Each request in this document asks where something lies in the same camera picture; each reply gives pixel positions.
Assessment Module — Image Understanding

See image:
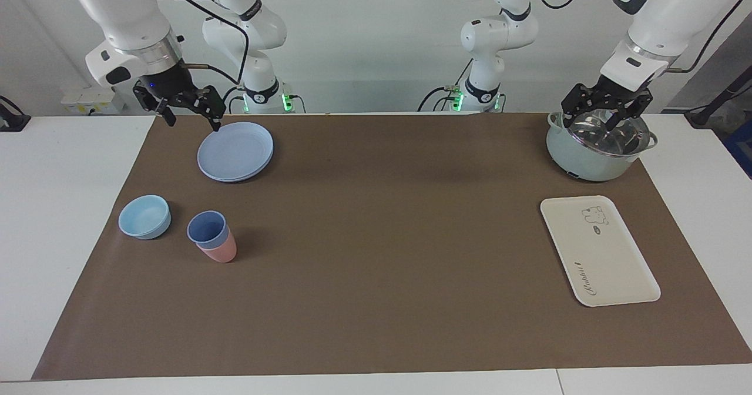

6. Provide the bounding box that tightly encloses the blue plastic cup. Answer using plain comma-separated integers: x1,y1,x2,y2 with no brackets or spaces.
187,210,229,249

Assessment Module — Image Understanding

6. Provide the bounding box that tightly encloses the pink plastic cup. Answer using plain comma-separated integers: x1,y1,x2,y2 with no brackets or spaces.
196,230,237,263

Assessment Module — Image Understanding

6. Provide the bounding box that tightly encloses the cream printed tray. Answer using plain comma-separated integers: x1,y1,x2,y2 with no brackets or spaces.
540,195,662,307

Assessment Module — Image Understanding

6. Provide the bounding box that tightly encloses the glass pot lid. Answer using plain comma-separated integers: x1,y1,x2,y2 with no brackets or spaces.
561,108,652,156

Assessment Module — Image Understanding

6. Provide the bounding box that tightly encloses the pale green cooking pot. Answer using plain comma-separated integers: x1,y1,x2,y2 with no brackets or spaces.
545,111,659,182

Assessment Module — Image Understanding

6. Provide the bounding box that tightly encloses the black stand base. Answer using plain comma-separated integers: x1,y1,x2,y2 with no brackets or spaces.
684,81,752,128

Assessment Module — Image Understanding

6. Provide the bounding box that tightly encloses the light blue bowl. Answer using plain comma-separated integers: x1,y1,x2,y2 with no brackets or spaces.
118,195,172,240

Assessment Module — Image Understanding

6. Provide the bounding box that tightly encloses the blue box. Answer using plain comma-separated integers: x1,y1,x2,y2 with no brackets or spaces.
724,119,752,178

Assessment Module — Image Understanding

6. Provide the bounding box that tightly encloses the black table clamp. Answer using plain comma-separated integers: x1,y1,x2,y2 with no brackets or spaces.
0,95,31,132

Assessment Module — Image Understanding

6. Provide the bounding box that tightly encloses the brown table mat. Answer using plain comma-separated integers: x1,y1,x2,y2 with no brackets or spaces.
32,113,752,381

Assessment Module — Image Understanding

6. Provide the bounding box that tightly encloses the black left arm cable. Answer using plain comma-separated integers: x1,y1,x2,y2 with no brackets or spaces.
529,0,750,73

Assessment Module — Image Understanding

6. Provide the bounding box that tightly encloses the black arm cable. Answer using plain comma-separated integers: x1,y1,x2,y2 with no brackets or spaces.
529,0,750,73
170,0,250,87

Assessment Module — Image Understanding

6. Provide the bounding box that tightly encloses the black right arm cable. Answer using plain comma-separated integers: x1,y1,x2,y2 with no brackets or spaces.
170,0,250,87

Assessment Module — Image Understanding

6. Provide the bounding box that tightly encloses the black base cable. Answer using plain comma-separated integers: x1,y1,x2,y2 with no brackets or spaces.
418,59,474,112

